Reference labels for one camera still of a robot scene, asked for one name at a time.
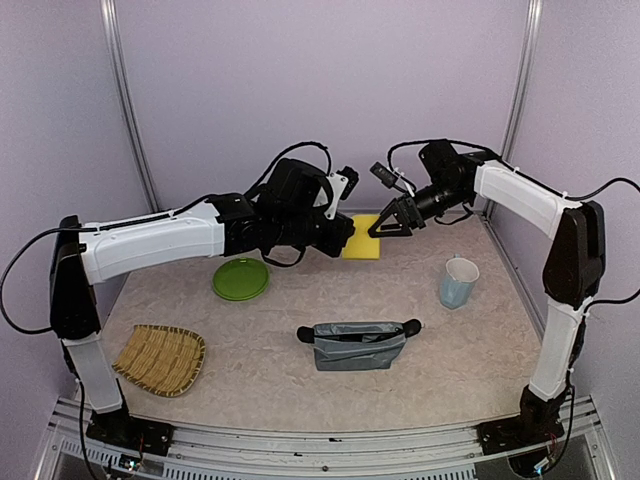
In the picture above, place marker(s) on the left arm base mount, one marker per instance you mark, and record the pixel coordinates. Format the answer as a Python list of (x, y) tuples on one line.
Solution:
[(121, 429)]

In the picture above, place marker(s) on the light blue cup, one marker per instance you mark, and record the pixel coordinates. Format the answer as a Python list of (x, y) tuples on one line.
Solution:
[(460, 277)]

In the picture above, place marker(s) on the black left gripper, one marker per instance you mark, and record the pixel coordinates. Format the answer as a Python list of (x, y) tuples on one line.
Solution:
[(344, 230)]

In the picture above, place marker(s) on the green plastic plate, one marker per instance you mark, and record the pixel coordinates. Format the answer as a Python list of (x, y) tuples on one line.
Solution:
[(241, 279)]

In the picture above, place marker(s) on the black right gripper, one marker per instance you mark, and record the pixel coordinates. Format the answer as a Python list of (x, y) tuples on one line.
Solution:
[(415, 219)]

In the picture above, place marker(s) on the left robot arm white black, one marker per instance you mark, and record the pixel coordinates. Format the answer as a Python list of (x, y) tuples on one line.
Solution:
[(292, 204)]

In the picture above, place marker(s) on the yellow sponge block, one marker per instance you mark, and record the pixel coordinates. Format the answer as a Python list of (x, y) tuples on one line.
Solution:
[(360, 246)]

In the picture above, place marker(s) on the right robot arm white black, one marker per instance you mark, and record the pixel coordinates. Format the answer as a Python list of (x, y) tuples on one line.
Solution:
[(574, 226)]

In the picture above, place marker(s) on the aluminium frame post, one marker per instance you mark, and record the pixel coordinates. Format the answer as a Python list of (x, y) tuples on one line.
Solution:
[(110, 22), (530, 38)]

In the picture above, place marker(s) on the right aluminium frame post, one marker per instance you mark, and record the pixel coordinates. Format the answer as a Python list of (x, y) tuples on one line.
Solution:
[(530, 38)]

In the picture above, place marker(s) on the left aluminium frame post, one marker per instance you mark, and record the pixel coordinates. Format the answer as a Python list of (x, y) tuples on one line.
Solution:
[(110, 22)]

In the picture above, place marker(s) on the woven bamboo tray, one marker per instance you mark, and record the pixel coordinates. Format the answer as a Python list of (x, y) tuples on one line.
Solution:
[(161, 360)]

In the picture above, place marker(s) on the grey zipper pouch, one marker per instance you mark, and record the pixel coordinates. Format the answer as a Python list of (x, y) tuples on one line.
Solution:
[(357, 346)]

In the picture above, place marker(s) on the front aluminium rail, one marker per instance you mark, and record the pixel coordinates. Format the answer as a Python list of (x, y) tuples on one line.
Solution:
[(200, 452)]

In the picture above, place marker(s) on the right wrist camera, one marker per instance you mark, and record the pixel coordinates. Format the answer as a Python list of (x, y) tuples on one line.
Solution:
[(392, 178)]

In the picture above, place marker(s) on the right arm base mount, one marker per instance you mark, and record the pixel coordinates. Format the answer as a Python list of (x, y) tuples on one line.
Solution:
[(520, 425)]

